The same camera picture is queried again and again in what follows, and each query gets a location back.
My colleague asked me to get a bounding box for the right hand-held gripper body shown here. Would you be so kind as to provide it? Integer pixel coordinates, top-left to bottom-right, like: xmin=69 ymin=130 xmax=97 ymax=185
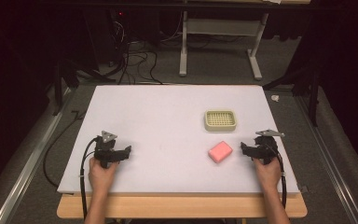
xmin=254 ymin=129 xmax=285 ymax=165

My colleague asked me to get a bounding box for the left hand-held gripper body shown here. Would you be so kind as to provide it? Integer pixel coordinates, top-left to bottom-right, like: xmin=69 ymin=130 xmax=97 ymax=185
xmin=93 ymin=130 xmax=124 ymax=169

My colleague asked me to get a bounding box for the person's left hand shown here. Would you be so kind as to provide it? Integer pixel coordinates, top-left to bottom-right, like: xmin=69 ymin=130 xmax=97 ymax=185
xmin=88 ymin=157 xmax=119 ymax=193

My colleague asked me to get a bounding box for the person's right hand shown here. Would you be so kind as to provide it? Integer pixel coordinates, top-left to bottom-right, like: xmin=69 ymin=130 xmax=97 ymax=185
xmin=253 ymin=156 xmax=282 ymax=191

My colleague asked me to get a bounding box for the beige soap dish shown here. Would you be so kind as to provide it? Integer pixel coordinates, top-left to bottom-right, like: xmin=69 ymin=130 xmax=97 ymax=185
xmin=203 ymin=109 xmax=238 ymax=133

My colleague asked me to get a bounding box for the white foam board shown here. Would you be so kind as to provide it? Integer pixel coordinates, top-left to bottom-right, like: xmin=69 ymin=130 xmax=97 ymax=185
xmin=57 ymin=84 xmax=300 ymax=196

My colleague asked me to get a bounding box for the black stand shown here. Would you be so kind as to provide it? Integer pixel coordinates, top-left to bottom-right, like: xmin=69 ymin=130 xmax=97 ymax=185
xmin=262 ymin=65 xmax=322 ymax=128
xmin=51 ymin=58 xmax=117 ymax=117

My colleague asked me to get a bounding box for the wooden table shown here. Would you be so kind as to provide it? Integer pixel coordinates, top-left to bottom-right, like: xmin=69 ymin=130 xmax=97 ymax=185
xmin=56 ymin=191 xmax=309 ymax=219

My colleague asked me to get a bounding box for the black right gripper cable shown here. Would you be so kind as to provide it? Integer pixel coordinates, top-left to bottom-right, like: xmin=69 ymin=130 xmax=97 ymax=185
xmin=268 ymin=143 xmax=288 ymax=209

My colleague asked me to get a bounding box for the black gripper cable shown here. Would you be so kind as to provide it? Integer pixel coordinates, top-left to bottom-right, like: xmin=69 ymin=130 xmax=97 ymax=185
xmin=268 ymin=143 xmax=288 ymax=209
xmin=78 ymin=136 xmax=99 ymax=220

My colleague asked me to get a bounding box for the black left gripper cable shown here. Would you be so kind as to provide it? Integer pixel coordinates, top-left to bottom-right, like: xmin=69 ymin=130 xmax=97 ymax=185
xmin=78 ymin=136 xmax=99 ymax=220

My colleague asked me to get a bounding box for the black floor cable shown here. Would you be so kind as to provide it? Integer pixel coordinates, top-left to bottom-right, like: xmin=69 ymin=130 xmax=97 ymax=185
xmin=42 ymin=109 xmax=88 ymax=189

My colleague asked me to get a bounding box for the aluminium rail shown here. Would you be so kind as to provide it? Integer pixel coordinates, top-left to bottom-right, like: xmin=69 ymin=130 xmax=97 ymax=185
xmin=294 ymin=92 xmax=358 ymax=224
xmin=0 ymin=87 xmax=73 ymax=224

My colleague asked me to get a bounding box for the bundle of black cables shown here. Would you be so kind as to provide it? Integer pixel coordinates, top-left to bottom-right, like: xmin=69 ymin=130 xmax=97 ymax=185
xmin=105 ymin=18 xmax=164 ymax=86

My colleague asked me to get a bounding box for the white desk frame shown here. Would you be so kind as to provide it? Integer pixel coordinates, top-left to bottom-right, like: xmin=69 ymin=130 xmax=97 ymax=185
xmin=178 ymin=0 xmax=311 ymax=81

